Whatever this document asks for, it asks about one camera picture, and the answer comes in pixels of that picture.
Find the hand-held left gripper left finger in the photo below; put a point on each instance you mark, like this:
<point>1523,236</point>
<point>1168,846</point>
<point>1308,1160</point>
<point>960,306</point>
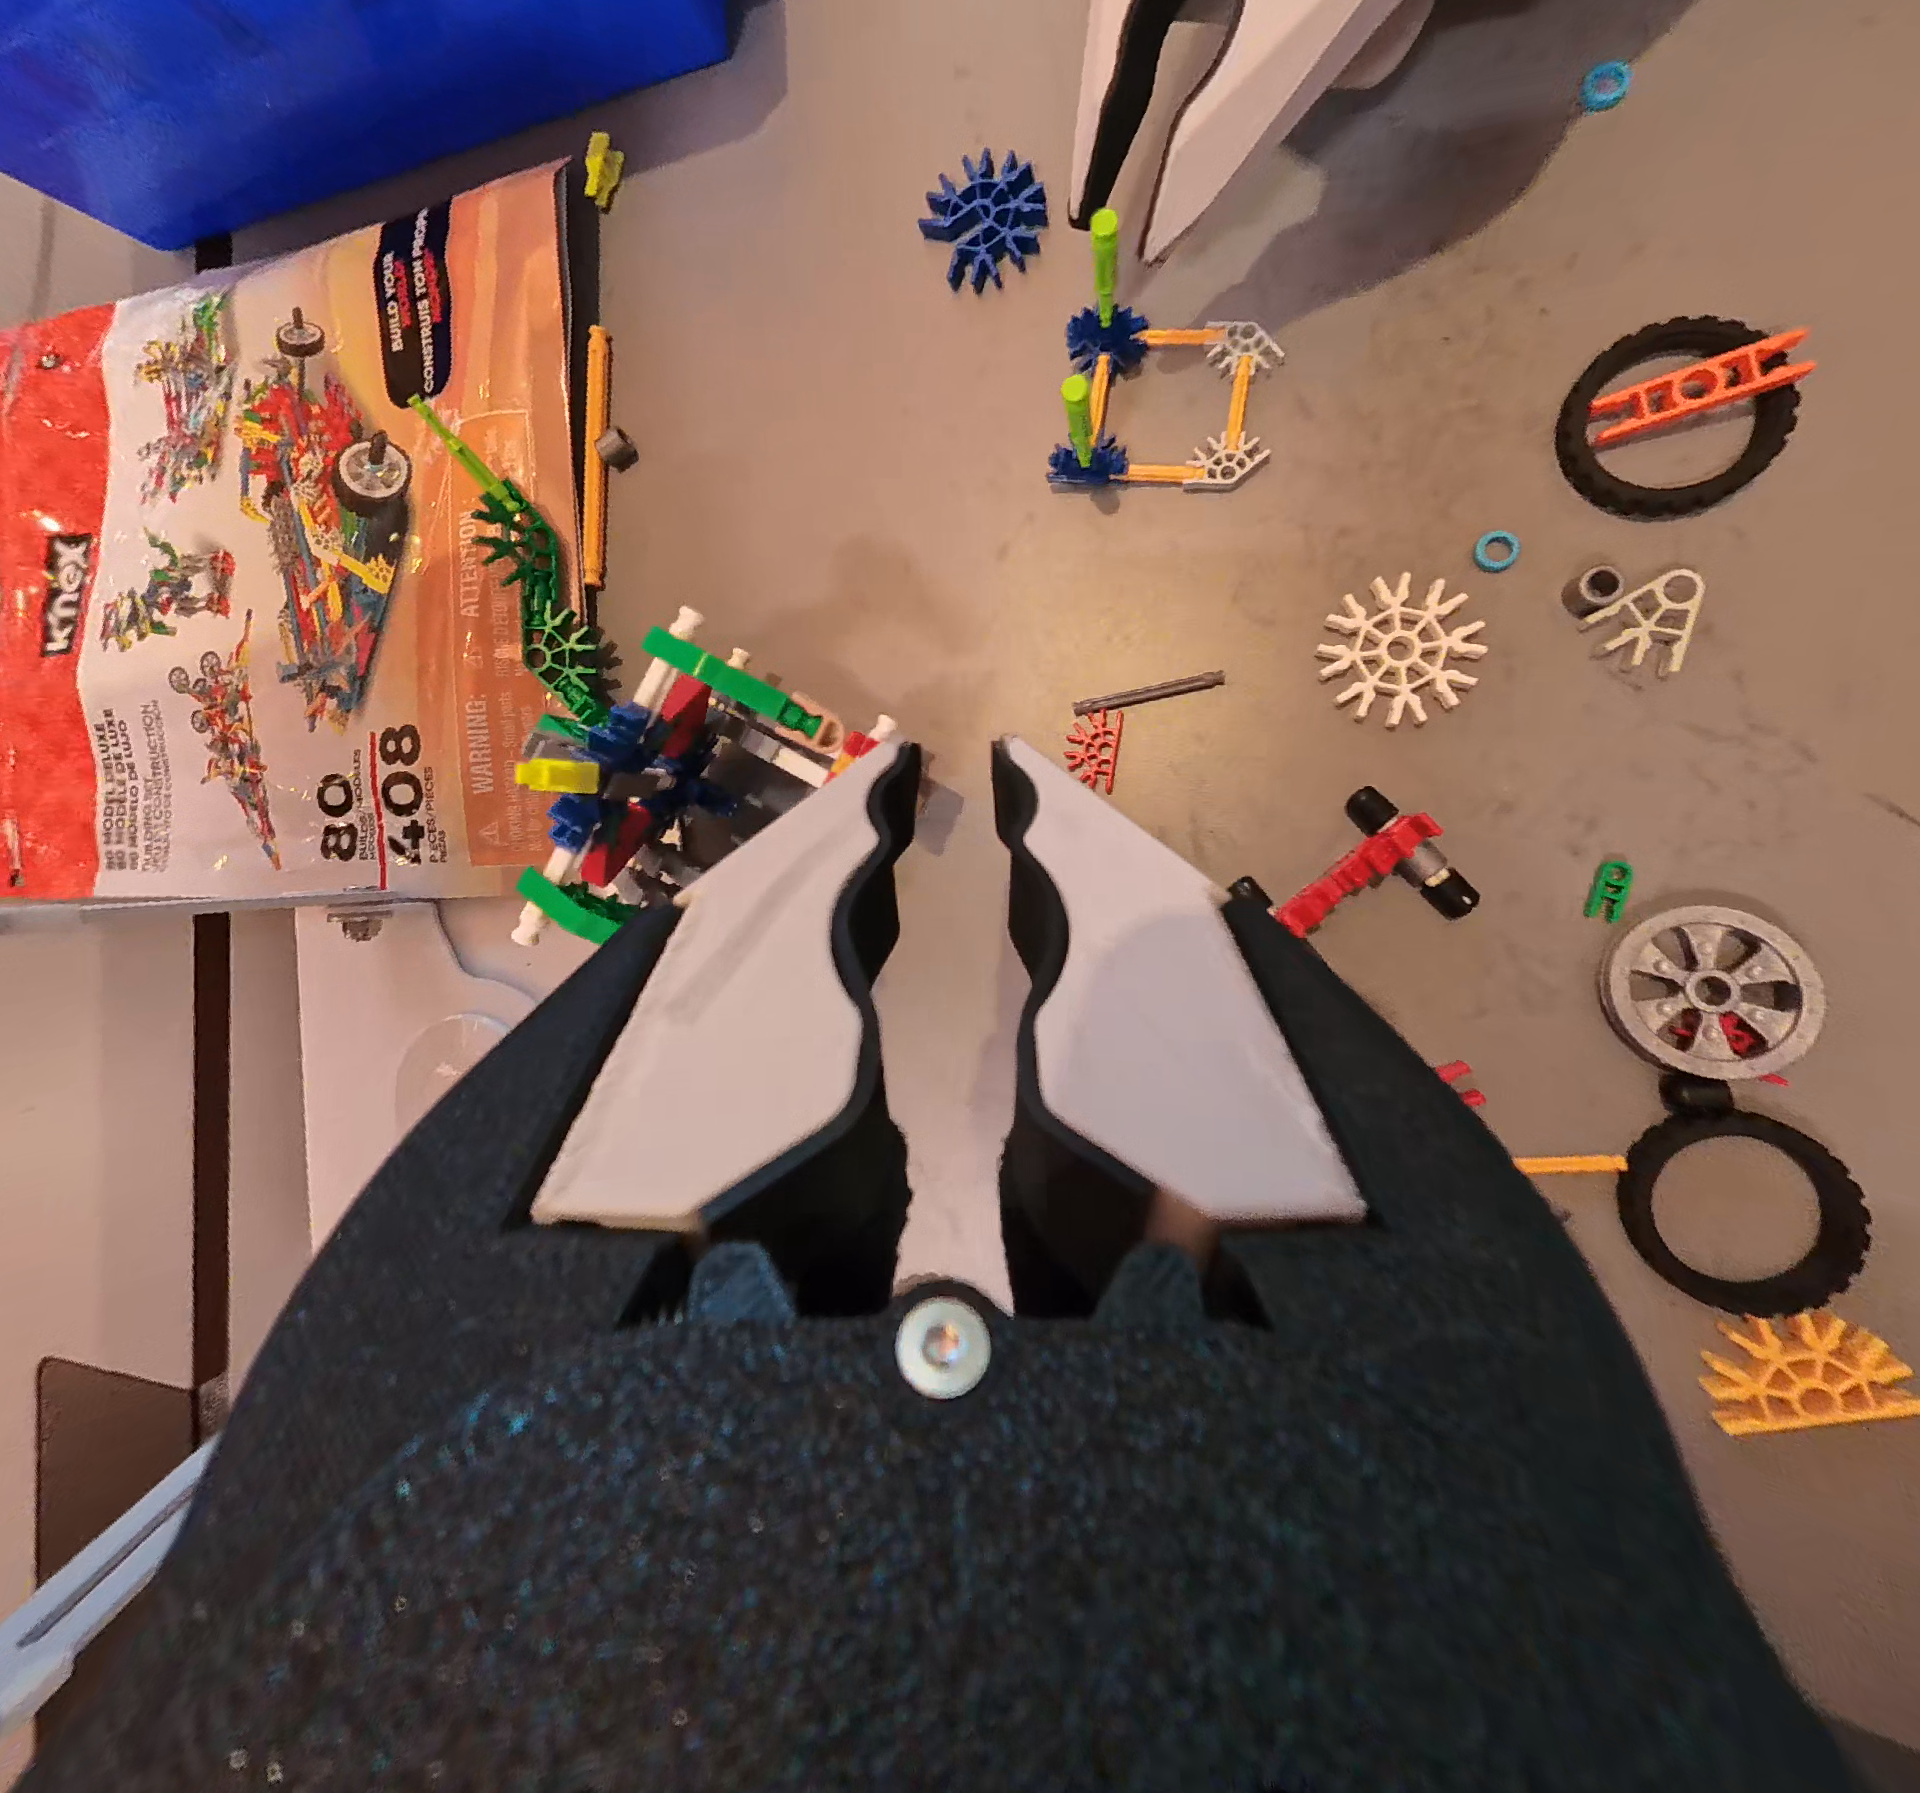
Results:
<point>705,1044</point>

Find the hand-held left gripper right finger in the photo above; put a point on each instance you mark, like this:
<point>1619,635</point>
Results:
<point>1186,1044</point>

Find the multicoloured toy construction model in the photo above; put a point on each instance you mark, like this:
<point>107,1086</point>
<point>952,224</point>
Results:
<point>644,759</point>

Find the blue and yellow rod frame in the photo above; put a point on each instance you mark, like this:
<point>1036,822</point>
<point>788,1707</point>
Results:
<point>1106,336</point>

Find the short yellow rod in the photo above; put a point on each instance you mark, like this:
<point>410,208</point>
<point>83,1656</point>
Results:
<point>1248,398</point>
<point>1567,1165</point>

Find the red connector assembly black caps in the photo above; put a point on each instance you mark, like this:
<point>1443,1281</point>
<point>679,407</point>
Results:
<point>1357,863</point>

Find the blue snowflake connector pair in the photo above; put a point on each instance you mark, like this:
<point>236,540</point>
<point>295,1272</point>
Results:
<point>984,221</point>

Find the red connector with grey rod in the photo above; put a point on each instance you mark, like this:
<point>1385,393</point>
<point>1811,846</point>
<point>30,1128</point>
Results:
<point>1096,751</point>

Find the white adjustable book stand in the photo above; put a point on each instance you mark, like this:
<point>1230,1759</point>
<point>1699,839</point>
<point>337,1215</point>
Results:
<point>391,1073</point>

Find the white snowflake connector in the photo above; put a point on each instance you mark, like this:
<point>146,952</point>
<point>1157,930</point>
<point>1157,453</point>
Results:
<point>1403,651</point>

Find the small green clip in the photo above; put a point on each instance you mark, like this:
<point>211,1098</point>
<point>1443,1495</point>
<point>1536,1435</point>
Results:
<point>1609,893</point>

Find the black rubber tyre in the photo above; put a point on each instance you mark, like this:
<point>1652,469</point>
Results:
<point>1643,1215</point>
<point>1571,435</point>

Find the small black connector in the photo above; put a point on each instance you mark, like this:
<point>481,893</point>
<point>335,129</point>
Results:
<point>1696,1096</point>

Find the orange rod with grey clip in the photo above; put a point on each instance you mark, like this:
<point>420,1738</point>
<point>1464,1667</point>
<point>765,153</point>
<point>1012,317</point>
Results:
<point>598,532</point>

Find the silver spoked wheel hub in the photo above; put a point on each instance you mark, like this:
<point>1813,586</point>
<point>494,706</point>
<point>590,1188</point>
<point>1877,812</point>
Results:
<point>1710,992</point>

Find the orange ladder connector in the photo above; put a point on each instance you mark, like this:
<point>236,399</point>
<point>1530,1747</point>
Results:
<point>1696,391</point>

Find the lime clip connector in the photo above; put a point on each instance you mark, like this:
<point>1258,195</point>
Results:
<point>604,169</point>

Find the grey spacer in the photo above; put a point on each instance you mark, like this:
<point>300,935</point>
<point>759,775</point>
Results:
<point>617,447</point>
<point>1593,591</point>

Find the cream fan connector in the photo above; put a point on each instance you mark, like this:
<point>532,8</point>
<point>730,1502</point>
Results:
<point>1658,623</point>

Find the red toy set bag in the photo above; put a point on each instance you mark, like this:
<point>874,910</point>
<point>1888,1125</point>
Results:
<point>225,550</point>

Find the yellow fan connector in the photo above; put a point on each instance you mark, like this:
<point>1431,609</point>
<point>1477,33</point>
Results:
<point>1809,1380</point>

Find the blue plastic bin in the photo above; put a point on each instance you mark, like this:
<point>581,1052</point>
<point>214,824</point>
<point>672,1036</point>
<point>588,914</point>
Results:
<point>300,24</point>

